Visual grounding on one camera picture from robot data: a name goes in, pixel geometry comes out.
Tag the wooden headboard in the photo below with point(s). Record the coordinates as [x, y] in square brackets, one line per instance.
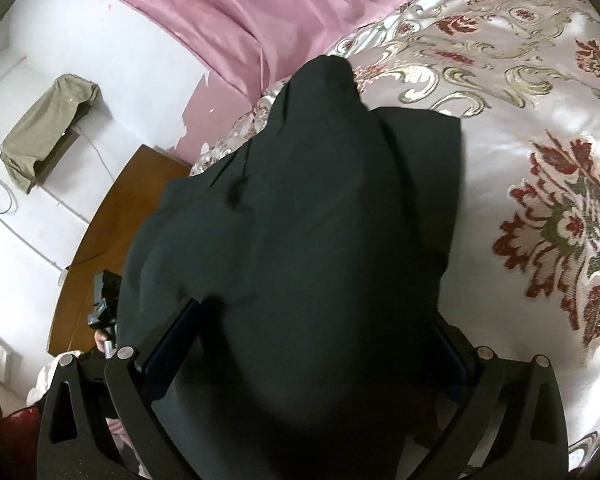
[115, 220]

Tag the dark green garment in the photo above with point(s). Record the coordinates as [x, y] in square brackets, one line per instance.
[300, 240]

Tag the red patterned cloth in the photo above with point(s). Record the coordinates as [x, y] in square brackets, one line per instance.
[10, 435]

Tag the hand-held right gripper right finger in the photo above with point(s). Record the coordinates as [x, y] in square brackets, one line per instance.
[452, 360]

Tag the pink curtain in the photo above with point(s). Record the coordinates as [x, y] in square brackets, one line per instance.
[205, 15]

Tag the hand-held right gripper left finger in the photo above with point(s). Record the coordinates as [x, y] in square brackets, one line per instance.
[172, 345]

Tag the floral satin bedspread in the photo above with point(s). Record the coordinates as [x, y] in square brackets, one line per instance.
[505, 135]

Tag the dark wall shelf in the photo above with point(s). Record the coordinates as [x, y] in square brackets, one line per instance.
[55, 157]

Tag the olive cloth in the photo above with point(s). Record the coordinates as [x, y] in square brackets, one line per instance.
[42, 127]

